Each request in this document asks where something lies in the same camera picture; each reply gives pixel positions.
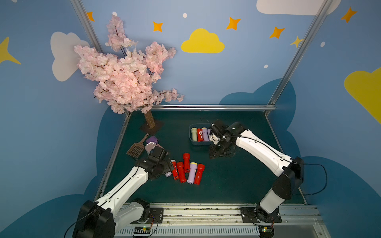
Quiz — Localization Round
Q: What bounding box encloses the horizontal aluminium frame rail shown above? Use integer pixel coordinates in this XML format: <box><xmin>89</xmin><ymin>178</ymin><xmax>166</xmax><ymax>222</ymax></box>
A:
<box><xmin>152</xmin><ymin>105</ymin><xmax>276</xmax><ymax>112</ymax></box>

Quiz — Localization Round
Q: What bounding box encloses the red flashlight upper middle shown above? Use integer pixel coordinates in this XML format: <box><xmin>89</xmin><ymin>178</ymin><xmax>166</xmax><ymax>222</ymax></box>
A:
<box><xmin>183</xmin><ymin>153</ymin><xmax>190</xmax><ymax>173</ymax></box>

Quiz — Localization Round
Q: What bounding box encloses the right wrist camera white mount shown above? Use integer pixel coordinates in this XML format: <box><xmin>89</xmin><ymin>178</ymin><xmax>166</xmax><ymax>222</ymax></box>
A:
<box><xmin>209</xmin><ymin>133</ymin><xmax>220</xmax><ymax>144</ymax></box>

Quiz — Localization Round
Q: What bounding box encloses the red flashlight white logo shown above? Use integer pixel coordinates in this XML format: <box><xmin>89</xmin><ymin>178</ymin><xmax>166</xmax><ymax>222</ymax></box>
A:
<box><xmin>197</xmin><ymin>129</ymin><xmax>204</xmax><ymax>142</ymax></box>

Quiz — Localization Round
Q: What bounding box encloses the right control circuit board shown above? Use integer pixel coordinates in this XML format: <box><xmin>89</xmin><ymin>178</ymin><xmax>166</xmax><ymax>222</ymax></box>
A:
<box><xmin>258</xmin><ymin>226</ymin><xmax>274</xmax><ymax>238</ymax></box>

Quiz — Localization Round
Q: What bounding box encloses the purple flashlight yellow head middle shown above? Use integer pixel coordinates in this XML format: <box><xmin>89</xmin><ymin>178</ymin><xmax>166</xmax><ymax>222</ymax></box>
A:
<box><xmin>187</xmin><ymin>162</ymin><xmax>198</xmax><ymax>184</ymax></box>

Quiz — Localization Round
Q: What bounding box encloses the red flashlight slanted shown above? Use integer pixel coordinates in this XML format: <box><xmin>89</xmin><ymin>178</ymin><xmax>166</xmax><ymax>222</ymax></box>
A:
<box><xmin>194</xmin><ymin>164</ymin><xmax>205</xmax><ymax>185</ymax></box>

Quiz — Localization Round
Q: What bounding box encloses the red flashlight white head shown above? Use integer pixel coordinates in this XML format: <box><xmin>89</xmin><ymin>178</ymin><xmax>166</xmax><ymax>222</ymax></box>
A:
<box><xmin>171</xmin><ymin>160</ymin><xmax>179</xmax><ymax>180</ymax></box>

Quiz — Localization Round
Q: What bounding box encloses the pink cherry blossom tree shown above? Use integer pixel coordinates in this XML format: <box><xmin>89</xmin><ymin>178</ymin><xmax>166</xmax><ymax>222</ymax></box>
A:
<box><xmin>74</xmin><ymin>16</ymin><xmax>184</xmax><ymax>130</ymax></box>

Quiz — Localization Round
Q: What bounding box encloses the blue-grey plastic storage box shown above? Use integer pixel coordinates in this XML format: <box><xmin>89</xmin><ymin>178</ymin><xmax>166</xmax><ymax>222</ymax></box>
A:
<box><xmin>189</xmin><ymin>123</ymin><xmax>212</xmax><ymax>146</ymax></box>

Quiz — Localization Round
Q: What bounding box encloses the pale green flashlight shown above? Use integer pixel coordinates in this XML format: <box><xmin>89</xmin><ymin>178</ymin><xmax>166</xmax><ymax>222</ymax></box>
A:
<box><xmin>190</xmin><ymin>128</ymin><xmax>198</xmax><ymax>142</ymax></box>

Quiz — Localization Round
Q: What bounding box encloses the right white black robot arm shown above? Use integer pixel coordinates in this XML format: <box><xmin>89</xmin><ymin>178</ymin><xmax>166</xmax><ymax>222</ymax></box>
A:
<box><xmin>209</xmin><ymin>120</ymin><xmax>306</xmax><ymax>225</ymax></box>

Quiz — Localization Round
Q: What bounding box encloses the metal tin can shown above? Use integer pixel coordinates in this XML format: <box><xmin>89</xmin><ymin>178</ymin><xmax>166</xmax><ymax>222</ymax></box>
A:
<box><xmin>145</xmin><ymin>142</ymin><xmax>157</xmax><ymax>155</ymax></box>

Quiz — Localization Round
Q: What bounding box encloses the control circuit board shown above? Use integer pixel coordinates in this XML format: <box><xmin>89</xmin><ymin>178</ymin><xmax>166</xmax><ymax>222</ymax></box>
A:
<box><xmin>132</xmin><ymin>226</ymin><xmax>152</xmax><ymax>238</ymax></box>
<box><xmin>258</xmin><ymin>226</ymin><xmax>274</xmax><ymax>238</ymax></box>

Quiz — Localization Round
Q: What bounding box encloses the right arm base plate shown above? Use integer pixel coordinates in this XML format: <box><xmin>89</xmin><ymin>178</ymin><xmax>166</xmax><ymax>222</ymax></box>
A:
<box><xmin>240</xmin><ymin>205</ymin><xmax>282</xmax><ymax>224</ymax></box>

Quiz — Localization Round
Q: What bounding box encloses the brown slotted litter scoop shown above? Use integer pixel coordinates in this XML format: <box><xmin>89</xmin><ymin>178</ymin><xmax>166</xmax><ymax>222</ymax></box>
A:
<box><xmin>126</xmin><ymin>133</ymin><xmax>149</xmax><ymax>159</ymax></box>

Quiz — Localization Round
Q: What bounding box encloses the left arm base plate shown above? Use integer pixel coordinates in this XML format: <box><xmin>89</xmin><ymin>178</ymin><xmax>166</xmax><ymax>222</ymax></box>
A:
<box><xmin>132</xmin><ymin>207</ymin><xmax>164</xmax><ymax>224</ymax></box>

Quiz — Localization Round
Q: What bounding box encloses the purple spatula pink handle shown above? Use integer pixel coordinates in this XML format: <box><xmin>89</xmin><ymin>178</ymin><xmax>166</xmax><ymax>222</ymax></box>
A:
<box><xmin>146</xmin><ymin>136</ymin><xmax>162</xmax><ymax>148</ymax></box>

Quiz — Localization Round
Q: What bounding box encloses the purple flashlight lit head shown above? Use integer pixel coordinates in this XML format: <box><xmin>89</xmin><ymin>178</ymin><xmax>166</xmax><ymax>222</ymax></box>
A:
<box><xmin>207</xmin><ymin>129</ymin><xmax>212</xmax><ymax>141</ymax></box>

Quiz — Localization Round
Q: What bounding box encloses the left control circuit board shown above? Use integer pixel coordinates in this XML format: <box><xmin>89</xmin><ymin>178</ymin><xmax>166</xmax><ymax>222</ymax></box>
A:
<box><xmin>132</xmin><ymin>226</ymin><xmax>152</xmax><ymax>238</ymax></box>

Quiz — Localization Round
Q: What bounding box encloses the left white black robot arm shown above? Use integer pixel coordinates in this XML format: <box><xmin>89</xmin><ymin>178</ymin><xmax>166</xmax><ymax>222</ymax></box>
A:
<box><xmin>71</xmin><ymin>146</ymin><xmax>174</xmax><ymax>238</ymax></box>

